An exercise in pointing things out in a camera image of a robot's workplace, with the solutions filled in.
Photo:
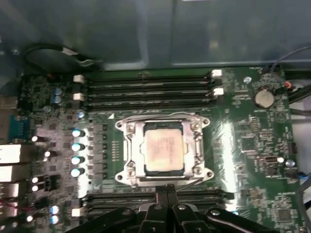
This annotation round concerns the green motherboard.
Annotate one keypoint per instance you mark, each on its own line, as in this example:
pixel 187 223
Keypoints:
pixel 243 170

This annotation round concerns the thin metal locking lever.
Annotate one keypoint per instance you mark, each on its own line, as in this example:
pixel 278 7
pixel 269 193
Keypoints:
pixel 184 113

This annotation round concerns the black RAM slot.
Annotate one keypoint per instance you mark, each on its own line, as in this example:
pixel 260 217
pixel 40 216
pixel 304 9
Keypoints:
pixel 145 93
pixel 97 213
pixel 116 194
pixel 109 206
pixel 145 77
pixel 145 85
pixel 116 200
pixel 145 104

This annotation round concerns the square silver CPU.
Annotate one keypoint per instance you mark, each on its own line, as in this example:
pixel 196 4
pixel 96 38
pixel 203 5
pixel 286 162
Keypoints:
pixel 164 150

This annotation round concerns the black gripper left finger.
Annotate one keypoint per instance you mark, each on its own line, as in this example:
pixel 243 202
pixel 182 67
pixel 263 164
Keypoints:
pixel 150 218

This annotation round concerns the CPU socket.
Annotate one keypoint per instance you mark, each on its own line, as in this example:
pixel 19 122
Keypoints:
pixel 119 177

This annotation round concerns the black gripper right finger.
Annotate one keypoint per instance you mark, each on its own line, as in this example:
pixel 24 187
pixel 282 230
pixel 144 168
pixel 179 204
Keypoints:
pixel 184 218

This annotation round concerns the silver rear port block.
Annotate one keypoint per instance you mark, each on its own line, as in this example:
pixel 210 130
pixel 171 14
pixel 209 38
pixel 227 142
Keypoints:
pixel 9 153
pixel 8 191
pixel 8 172

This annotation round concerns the metal socket cover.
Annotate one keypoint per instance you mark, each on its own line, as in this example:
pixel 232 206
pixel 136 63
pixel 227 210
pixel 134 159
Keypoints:
pixel 136 155

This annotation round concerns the round coin battery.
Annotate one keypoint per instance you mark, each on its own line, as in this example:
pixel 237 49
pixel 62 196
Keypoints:
pixel 263 98

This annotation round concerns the blue rear port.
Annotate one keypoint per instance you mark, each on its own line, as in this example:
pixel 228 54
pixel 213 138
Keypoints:
pixel 20 126

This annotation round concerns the black open PC case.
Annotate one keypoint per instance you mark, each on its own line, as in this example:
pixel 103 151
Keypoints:
pixel 121 29

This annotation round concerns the round silver-top capacitor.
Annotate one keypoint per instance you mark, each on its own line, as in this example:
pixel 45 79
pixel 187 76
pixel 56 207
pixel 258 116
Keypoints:
pixel 77 160
pixel 77 147
pixel 78 133
pixel 76 172

